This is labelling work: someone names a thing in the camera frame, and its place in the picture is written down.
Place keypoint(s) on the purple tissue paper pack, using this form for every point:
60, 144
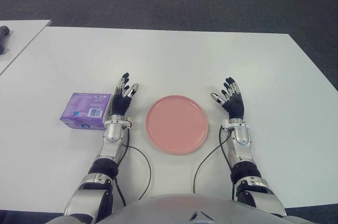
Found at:
84, 107

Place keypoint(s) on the white side table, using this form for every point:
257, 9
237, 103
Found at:
18, 39

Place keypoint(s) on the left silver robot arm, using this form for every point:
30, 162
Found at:
113, 134

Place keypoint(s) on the black object on side table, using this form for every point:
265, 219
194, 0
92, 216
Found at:
3, 35

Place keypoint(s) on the grey robot torso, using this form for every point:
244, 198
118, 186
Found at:
169, 208

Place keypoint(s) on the pink round plate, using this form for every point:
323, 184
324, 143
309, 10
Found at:
177, 125

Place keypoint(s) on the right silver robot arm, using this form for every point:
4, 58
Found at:
241, 135

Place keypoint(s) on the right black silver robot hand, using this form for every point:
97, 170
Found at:
235, 106

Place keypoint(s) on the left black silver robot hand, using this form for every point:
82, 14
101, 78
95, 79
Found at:
120, 105

